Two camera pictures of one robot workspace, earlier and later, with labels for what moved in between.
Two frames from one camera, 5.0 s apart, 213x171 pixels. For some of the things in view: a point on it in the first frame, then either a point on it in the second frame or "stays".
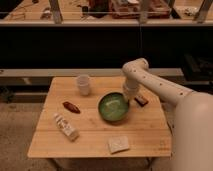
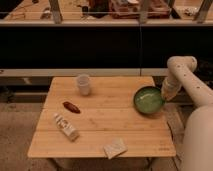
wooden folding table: x=102 y=124 stays
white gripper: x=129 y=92 to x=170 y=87
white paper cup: x=83 y=81 stays
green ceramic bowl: x=113 y=106 to x=149 y=100
